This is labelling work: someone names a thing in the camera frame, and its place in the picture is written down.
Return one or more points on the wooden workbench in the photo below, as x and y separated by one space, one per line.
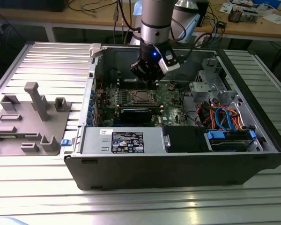
96 16

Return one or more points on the blue box on bench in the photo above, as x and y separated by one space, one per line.
268 2

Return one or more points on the grey parts rack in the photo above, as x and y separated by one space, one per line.
25 131

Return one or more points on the hard disk in blue carrier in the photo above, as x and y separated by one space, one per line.
231 140

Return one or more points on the small white barcode sticker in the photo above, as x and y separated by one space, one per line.
103 132

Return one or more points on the grey power supply unit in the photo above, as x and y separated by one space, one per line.
96 143

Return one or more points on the small blue plastic clip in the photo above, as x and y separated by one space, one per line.
65 142

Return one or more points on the square CPU chip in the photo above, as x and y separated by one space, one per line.
142 96

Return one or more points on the metal heatsink on bench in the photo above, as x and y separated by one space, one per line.
235 14

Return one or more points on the black open PC case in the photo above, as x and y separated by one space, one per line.
154 171

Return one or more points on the round coin cell battery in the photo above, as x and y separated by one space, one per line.
171 87

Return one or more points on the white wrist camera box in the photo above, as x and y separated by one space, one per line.
169 61

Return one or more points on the black power supply label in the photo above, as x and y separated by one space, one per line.
127 141

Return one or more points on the black graphics card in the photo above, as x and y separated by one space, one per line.
135 115

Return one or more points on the green motherboard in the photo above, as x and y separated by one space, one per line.
171 114

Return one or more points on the thin metal CPU locking lever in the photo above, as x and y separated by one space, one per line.
131 96

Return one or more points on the black RAM slot bank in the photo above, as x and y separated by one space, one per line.
128 84

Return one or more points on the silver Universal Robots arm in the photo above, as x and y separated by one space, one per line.
155 21

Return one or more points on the black drive bay box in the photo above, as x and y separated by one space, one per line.
185 139

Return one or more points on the grey metal drive cage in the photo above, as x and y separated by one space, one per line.
208 79

